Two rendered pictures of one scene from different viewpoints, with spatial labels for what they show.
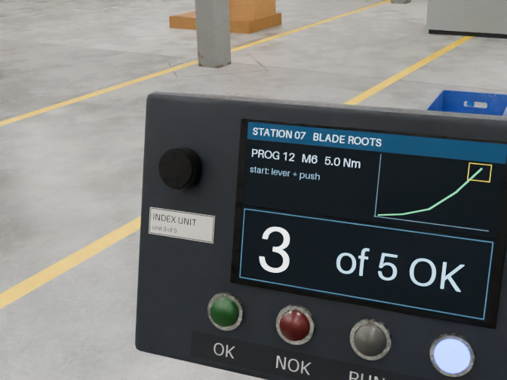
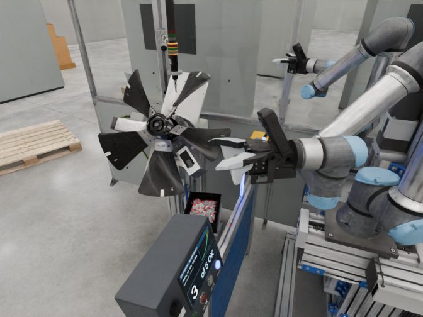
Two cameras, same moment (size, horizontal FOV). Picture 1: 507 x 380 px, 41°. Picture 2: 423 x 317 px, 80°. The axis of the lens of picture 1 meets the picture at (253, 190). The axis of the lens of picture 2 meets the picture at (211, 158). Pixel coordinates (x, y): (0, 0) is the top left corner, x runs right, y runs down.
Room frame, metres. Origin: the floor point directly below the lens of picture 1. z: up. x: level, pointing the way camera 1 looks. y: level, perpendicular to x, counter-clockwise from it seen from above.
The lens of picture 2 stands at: (0.37, 0.32, 1.73)
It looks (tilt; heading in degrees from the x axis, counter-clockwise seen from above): 32 degrees down; 269
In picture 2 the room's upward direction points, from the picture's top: straight up
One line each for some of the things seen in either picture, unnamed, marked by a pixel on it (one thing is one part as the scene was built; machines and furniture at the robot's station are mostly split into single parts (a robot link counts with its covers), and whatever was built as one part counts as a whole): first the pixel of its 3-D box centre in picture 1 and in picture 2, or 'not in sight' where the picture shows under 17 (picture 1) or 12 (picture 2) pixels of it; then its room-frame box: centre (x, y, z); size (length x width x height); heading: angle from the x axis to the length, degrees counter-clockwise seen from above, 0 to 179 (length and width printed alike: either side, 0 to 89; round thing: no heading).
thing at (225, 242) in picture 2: not in sight; (237, 214); (0.22, -0.61, 0.82); 0.90 x 0.04 x 0.08; 68
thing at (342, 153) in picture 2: not in sight; (336, 153); (0.07, -0.18, 1.43); 0.11 x 0.08 x 0.09; 5
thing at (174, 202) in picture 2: not in sight; (175, 214); (0.60, -0.99, 0.46); 0.09 x 0.05 x 0.91; 158
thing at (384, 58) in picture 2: not in sight; (378, 81); (-0.45, -0.90, 1.41); 0.15 x 0.12 x 0.55; 44
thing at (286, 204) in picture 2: not in sight; (223, 168); (0.24, -1.51, 0.50); 2.59 x 0.03 x 0.91; 158
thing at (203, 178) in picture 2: not in sight; (203, 183); (0.42, -1.40, 0.42); 0.04 x 0.04 x 0.83; 68
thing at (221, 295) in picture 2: not in sight; (234, 260); (0.22, -0.61, 0.45); 0.82 x 0.02 x 0.66; 68
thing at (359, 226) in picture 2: not in sight; (361, 212); (-0.18, -0.34, 1.09); 0.15 x 0.15 x 0.10
